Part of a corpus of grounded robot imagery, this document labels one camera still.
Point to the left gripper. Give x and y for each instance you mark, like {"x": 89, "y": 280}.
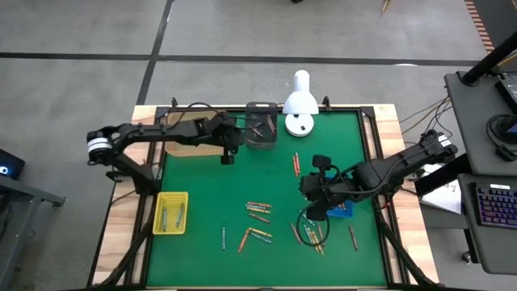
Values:
{"x": 224, "y": 133}

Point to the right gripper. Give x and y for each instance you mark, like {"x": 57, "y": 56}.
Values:
{"x": 335, "y": 186}

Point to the brown crayon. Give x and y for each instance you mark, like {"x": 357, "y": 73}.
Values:
{"x": 252, "y": 141}
{"x": 295, "y": 233}
{"x": 320, "y": 232}
{"x": 257, "y": 132}
{"x": 353, "y": 238}
{"x": 271, "y": 124}

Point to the orange crayon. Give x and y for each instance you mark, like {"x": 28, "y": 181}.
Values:
{"x": 297, "y": 161}
{"x": 244, "y": 240}
{"x": 259, "y": 204}

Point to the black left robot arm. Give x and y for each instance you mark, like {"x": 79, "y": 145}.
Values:
{"x": 161, "y": 131}

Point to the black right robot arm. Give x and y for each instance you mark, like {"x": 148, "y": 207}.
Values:
{"x": 404, "y": 161}

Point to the grey translucent bin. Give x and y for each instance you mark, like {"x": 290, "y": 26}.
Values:
{"x": 266, "y": 143}

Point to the blue plastic basket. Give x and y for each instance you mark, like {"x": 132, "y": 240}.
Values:
{"x": 347, "y": 213}

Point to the orange translucent bin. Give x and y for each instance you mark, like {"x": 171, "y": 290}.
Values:
{"x": 190, "y": 150}

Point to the white desk lamp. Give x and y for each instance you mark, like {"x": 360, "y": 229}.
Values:
{"x": 301, "y": 101}

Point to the yellow plastic basket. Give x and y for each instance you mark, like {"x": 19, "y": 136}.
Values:
{"x": 171, "y": 198}

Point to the black rig leg strut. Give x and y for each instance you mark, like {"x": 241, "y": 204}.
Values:
{"x": 396, "y": 246}
{"x": 133, "y": 250}

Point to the white paper sheet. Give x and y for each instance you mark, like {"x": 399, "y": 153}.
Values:
{"x": 444, "y": 198}

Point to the black desk beam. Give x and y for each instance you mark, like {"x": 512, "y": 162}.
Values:
{"x": 444, "y": 175}

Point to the desk caster wheel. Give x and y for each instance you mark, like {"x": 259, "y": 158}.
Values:
{"x": 467, "y": 257}

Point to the grey keyboard desk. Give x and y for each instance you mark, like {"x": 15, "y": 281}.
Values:
{"x": 484, "y": 250}

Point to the backlit keyboard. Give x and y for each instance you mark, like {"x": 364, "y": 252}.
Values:
{"x": 497, "y": 206}

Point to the black headphones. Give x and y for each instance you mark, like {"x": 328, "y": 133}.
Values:
{"x": 504, "y": 153}

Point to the black pole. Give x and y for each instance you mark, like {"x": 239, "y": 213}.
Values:
{"x": 488, "y": 60}

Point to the black tablet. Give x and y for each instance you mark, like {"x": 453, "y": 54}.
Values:
{"x": 509, "y": 91}

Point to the black device blue light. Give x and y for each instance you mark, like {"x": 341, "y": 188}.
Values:
{"x": 12, "y": 165}

